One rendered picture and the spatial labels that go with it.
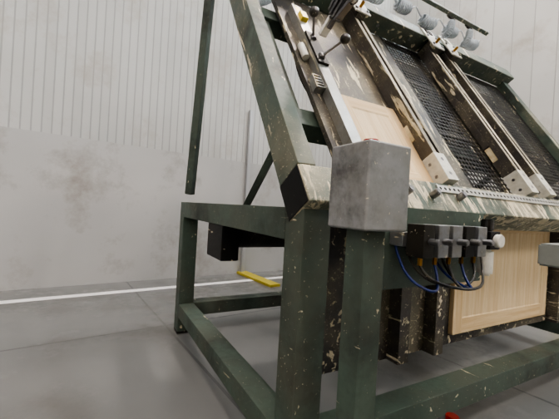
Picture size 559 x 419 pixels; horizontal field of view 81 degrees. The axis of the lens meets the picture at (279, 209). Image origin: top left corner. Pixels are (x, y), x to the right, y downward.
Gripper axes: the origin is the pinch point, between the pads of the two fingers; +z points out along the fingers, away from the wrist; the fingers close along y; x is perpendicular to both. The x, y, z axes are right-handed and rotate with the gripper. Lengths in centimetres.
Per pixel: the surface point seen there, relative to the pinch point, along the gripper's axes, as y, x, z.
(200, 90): -51, -19, 78
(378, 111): 21.0, 26.9, 13.8
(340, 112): 30.4, 2.6, 11.7
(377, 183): 77, -21, -7
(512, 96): -39, 189, 12
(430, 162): 47, 38, 11
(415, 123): 29.4, 38.4, 8.9
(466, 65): -53, 144, 11
